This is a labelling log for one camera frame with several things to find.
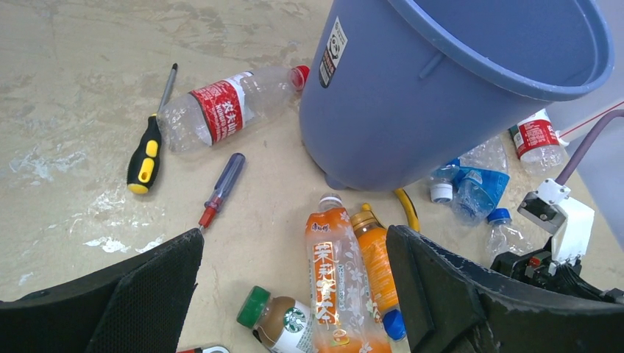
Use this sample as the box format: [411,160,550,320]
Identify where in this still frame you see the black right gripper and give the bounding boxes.
[491,249,623,304]

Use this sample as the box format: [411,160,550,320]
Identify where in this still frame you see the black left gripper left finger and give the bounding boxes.
[1,229,204,352]

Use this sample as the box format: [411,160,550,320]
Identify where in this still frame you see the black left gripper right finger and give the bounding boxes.
[386,225,623,352]

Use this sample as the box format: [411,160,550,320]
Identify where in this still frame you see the small clear bottle blue cap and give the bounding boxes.
[486,208,535,262]

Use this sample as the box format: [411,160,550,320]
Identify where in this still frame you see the orange juice bottle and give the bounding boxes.
[350,209,406,341]

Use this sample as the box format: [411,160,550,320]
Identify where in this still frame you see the orange tea bottle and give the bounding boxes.
[305,193,392,352]

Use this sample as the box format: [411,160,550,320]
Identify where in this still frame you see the Starbucks bottle green cap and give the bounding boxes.
[236,286,313,353]

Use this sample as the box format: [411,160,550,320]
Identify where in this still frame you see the blue plastic bin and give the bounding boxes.
[299,0,614,192]

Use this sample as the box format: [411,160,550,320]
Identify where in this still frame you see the crushed blue label bottle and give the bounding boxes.
[451,136,510,227]

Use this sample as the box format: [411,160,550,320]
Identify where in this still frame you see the red label bottle by pipe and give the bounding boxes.
[508,109,564,176]

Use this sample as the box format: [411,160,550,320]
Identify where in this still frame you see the clear bottle white cap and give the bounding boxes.
[428,158,461,204]

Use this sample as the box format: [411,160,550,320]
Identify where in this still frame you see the black yellow screwdriver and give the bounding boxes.
[126,63,178,195]

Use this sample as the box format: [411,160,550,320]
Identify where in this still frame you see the blue red screwdriver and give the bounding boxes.
[198,152,246,232]

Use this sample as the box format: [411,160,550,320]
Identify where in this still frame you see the clear bottle red label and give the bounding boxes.
[157,65,310,153]

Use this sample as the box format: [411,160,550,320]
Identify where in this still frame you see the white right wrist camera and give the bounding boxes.
[517,178,595,266]

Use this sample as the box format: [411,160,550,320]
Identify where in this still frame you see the yellow handled pliers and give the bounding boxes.
[361,188,421,232]

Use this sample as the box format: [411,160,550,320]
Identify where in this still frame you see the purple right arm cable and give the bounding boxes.
[554,108,624,187]

